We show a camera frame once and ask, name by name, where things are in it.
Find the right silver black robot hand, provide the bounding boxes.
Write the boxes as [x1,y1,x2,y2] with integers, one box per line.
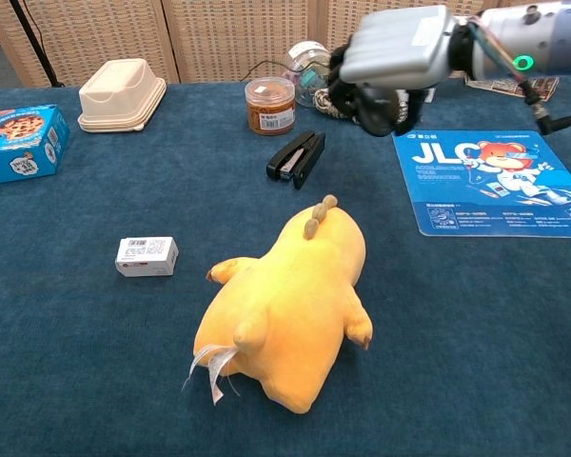
[326,5,459,138]

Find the black computer mouse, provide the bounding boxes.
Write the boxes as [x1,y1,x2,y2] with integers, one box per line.
[359,87,404,138]

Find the thin black cable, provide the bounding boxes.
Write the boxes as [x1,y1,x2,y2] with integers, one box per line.
[249,58,337,80]

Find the blue JLC mouse pad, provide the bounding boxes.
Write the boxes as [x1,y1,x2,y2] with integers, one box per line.
[390,129,571,239]

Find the clear jar of binder clips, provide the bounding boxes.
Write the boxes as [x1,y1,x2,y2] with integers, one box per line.
[285,40,337,109]

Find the flat colourful printed box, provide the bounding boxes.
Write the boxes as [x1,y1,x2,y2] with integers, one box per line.
[464,73,561,103]

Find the brown filled plastic jar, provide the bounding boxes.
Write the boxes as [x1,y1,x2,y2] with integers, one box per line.
[244,77,298,137]

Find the black stapler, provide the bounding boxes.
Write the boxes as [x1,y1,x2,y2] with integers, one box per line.
[266,130,327,191]

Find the wicker folding screen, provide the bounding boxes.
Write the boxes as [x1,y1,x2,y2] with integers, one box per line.
[0,0,571,88]

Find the beige lidded lunch box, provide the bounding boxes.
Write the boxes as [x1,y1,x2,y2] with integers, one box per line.
[77,57,168,134]

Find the yellow plush toy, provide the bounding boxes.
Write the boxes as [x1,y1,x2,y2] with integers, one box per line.
[182,193,375,415]

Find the dark blue table cloth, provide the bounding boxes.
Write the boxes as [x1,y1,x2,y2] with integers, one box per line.
[0,75,571,457]

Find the small white staples box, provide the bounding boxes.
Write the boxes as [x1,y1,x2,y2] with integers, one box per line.
[114,236,180,279]

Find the black tripod stand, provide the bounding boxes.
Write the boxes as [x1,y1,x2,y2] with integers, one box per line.
[8,0,66,89]

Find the blue cookie box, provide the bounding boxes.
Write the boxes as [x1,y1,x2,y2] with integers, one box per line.
[0,104,71,189]

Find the coiled beige rope bundle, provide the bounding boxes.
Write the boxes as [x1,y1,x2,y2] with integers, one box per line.
[312,87,410,126]

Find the black right arm cable plug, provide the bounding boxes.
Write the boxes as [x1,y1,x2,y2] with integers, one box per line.
[517,78,571,137]

